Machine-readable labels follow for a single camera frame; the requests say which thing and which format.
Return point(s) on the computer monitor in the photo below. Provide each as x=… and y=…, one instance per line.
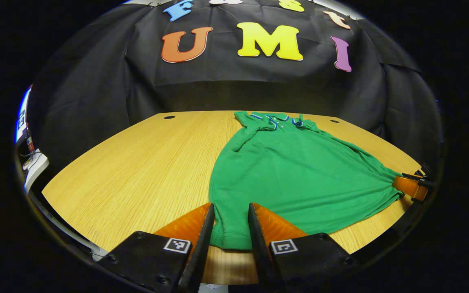
x=20, y=122

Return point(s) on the green T-shirt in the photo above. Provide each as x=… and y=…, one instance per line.
x=299, y=179

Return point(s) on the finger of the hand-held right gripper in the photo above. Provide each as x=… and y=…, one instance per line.
x=411, y=187

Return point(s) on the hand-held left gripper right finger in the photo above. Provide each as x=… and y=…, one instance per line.
x=259, y=252

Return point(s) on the black backdrop cloth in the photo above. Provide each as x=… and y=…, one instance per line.
x=259, y=89

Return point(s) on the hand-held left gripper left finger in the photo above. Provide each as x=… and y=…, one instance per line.
x=202, y=252

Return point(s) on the white power strip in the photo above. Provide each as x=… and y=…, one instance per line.
x=35, y=171

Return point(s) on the small red object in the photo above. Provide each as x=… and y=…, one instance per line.
x=30, y=143

